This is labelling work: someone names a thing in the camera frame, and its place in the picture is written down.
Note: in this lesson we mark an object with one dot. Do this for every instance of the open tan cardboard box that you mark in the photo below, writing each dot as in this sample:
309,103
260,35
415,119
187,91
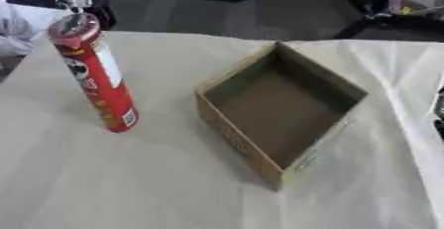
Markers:
277,107

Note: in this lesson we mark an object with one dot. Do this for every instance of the red cylindrical chip can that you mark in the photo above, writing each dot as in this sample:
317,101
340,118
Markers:
103,87

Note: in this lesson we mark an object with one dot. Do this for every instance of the black tripod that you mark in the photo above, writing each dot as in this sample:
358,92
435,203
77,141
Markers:
376,8

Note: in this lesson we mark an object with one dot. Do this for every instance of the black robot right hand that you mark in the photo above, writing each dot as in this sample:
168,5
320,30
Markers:
440,110

